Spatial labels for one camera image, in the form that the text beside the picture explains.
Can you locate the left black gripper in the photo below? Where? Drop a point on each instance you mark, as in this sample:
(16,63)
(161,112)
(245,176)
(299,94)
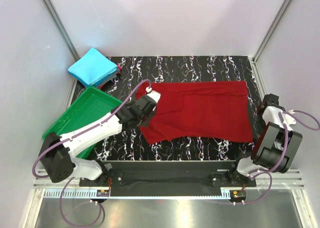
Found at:
(145,124)

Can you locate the red t shirt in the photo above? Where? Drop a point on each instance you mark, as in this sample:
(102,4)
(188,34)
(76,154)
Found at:
(216,109)

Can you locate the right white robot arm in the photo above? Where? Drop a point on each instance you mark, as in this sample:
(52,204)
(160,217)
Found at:
(276,146)

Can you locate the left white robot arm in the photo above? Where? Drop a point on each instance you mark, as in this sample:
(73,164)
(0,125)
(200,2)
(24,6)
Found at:
(59,153)

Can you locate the folded grey shirt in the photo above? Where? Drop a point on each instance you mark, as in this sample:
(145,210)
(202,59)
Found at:
(106,80)

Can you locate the green plastic tray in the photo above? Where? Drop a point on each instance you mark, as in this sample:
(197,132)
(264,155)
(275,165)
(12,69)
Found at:
(91,105)

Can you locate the folded light blue shirt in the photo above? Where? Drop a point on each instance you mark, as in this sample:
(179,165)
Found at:
(92,68)

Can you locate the right aluminium frame post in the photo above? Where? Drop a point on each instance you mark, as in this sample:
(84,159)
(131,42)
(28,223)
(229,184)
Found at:
(275,23)

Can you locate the aluminium frame post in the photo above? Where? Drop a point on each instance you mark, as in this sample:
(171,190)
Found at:
(61,29)
(275,23)

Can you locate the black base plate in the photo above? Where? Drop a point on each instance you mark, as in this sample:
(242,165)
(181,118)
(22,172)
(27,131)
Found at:
(168,175)

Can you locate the white slotted cable duct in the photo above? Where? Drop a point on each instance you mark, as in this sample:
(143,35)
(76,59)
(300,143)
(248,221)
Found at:
(148,194)

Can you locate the left aluminium frame post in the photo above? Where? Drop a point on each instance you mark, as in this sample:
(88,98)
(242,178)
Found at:
(61,29)

